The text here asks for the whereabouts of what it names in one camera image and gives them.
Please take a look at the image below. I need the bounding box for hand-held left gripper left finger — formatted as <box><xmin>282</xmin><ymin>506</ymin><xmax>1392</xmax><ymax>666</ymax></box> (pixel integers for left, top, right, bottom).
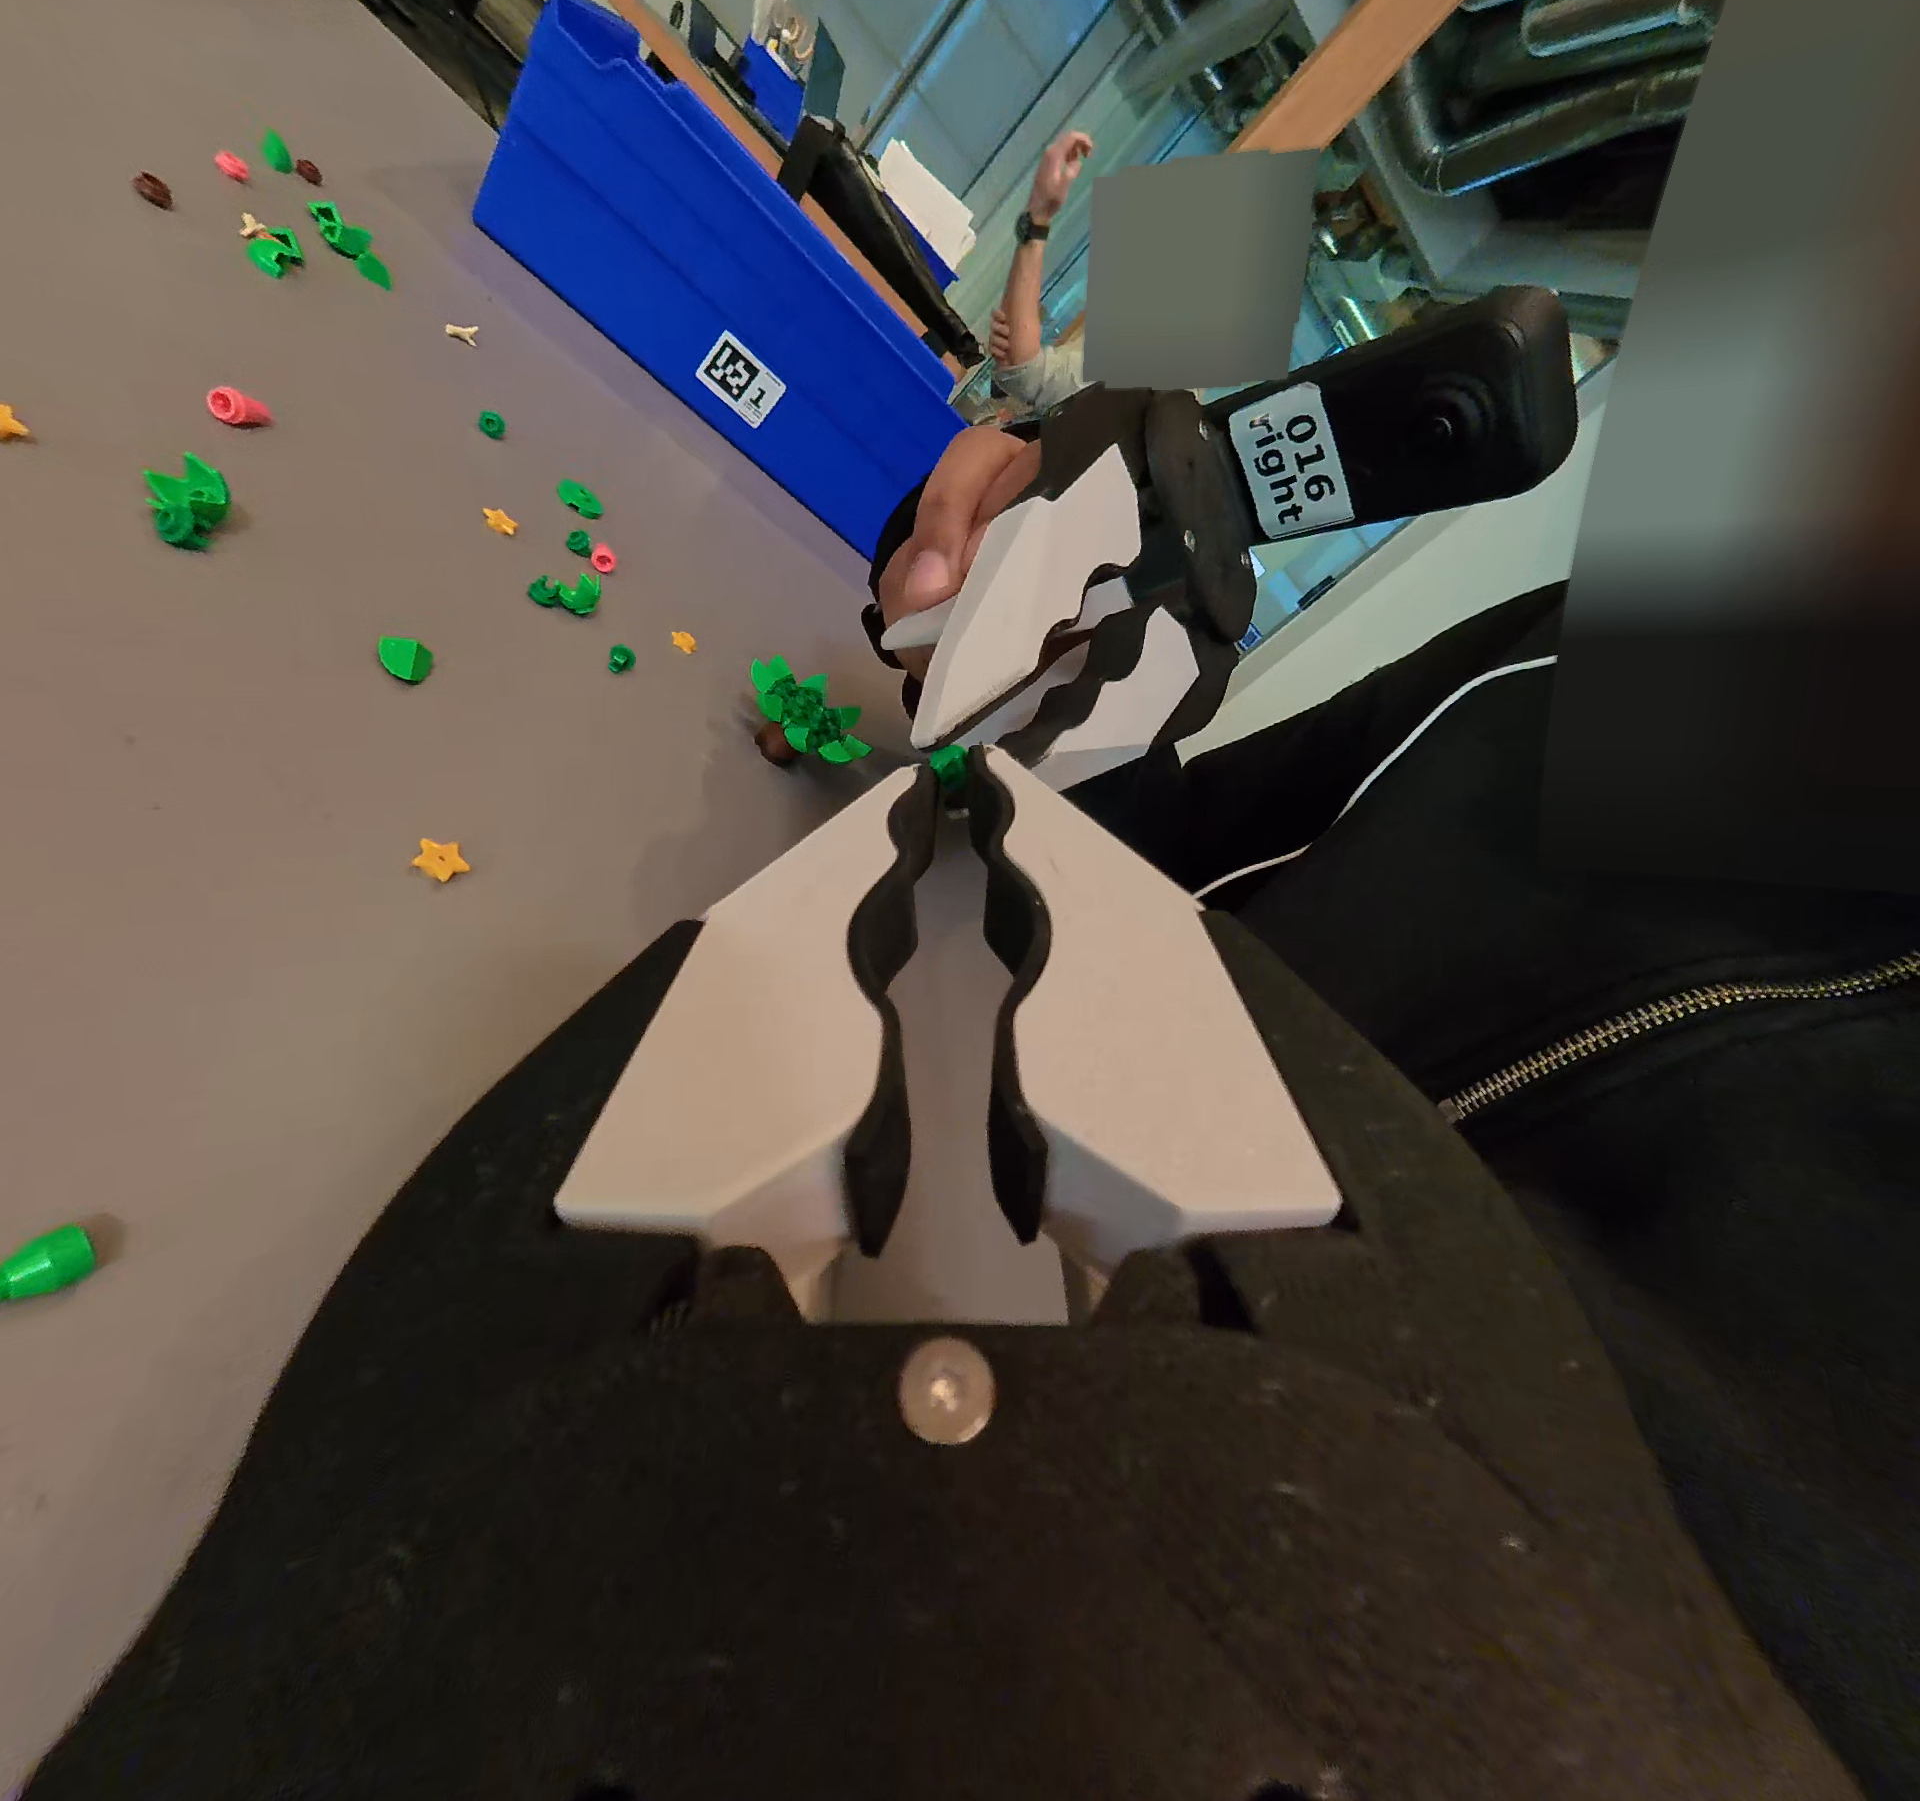
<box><xmin>553</xmin><ymin>764</ymin><xmax>944</xmax><ymax>1306</ymax></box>

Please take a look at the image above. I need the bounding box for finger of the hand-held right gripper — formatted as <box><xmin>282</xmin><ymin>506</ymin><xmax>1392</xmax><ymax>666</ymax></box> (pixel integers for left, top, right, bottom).
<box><xmin>906</xmin><ymin>444</ymin><xmax>1148</xmax><ymax>755</ymax></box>
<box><xmin>991</xmin><ymin>593</ymin><xmax>1207</xmax><ymax>800</ymax></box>

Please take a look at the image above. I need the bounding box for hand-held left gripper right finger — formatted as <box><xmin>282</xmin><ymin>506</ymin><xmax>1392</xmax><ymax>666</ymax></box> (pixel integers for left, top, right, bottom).
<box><xmin>966</xmin><ymin>749</ymin><xmax>1345</xmax><ymax>1306</ymax></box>

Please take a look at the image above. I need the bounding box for person's right forearm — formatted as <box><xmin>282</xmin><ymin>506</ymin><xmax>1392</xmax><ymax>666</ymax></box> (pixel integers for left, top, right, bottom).
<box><xmin>1078</xmin><ymin>587</ymin><xmax>1561</xmax><ymax>918</ymax></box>

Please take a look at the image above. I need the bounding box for person's right hand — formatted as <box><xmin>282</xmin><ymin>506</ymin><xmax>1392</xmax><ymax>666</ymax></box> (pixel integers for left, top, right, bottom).
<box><xmin>869</xmin><ymin>422</ymin><xmax>1051</xmax><ymax>627</ymax></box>

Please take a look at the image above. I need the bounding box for green toy bush brown base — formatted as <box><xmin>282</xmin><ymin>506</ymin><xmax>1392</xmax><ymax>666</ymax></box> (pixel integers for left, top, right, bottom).
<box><xmin>750</xmin><ymin>653</ymin><xmax>869</xmax><ymax>772</ymax></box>

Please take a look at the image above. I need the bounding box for blue plastic bin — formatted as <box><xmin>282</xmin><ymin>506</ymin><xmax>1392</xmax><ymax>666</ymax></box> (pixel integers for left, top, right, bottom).
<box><xmin>471</xmin><ymin>0</ymin><xmax>967</xmax><ymax>557</ymax></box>

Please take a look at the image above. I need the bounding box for person's black jacket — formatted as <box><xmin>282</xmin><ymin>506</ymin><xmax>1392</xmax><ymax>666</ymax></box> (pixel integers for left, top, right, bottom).
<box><xmin>1199</xmin><ymin>587</ymin><xmax>1920</xmax><ymax>1801</ymax></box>

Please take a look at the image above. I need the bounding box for green ridged stem piece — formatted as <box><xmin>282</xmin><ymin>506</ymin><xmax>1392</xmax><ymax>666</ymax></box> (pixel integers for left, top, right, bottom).
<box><xmin>0</xmin><ymin>1225</ymin><xmax>98</xmax><ymax>1304</ymax></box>

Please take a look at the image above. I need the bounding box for green curled leaves piece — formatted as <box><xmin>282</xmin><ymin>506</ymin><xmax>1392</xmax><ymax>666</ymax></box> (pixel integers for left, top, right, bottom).
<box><xmin>143</xmin><ymin>453</ymin><xmax>233</xmax><ymax>553</ymax></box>

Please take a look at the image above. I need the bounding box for white cable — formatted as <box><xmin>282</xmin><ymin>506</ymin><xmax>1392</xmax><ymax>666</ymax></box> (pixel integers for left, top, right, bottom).
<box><xmin>1193</xmin><ymin>651</ymin><xmax>1561</xmax><ymax>905</ymax></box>

